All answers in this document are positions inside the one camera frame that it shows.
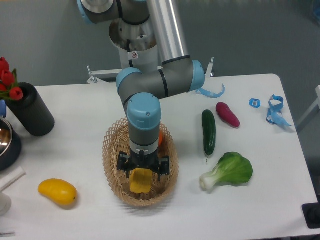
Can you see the black cylindrical vase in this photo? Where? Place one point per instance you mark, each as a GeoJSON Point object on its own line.
{"type": "Point", "coordinates": [32, 112]}

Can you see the woven wicker basket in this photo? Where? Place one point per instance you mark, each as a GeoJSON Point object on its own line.
{"type": "Point", "coordinates": [117, 140]}

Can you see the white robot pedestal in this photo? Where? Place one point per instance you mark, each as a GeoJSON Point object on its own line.
{"type": "Point", "coordinates": [136, 45]}

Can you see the orange tangerine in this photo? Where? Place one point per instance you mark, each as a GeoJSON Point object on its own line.
{"type": "Point", "coordinates": [161, 138]}

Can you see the white stand object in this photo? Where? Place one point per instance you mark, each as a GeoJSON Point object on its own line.
{"type": "Point", "coordinates": [6, 180]}

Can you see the green cucumber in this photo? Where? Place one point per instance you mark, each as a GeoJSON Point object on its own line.
{"type": "Point", "coordinates": [209, 132]}

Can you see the black device at edge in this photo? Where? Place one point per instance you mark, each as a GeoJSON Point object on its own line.
{"type": "Point", "coordinates": [311, 212]}

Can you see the red tulip bouquet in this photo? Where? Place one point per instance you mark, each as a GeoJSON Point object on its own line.
{"type": "Point", "coordinates": [9, 87]}

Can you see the yellow bell pepper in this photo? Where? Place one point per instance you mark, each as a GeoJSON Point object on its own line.
{"type": "Point", "coordinates": [140, 181]}

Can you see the blue curved band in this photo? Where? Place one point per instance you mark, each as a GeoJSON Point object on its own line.
{"type": "Point", "coordinates": [210, 94]}

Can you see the blue round tag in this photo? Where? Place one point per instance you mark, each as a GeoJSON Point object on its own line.
{"type": "Point", "coordinates": [254, 103]}

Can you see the white furniture edge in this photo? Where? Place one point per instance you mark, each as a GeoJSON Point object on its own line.
{"type": "Point", "coordinates": [310, 113]}

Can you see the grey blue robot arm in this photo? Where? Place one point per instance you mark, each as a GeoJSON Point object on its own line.
{"type": "Point", "coordinates": [159, 66]}

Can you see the dark metal bowl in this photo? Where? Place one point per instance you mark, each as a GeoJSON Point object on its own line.
{"type": "Point", "coordinates": [10, 145]}

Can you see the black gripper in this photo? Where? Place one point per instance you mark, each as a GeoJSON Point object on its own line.
{"type": "Point", "coordinates": [141, 160]}

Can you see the purple sweet potato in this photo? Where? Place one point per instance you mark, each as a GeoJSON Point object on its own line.
{"type": "Point", "coordinates": [226, 115]}

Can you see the yellow mango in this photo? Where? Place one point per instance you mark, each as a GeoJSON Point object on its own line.
{"type": "Point", "coordinates": [59, 191]}

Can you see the green bok choy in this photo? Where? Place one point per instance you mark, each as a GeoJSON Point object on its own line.
{"type": "Point", "coordinates": [232, 168]}

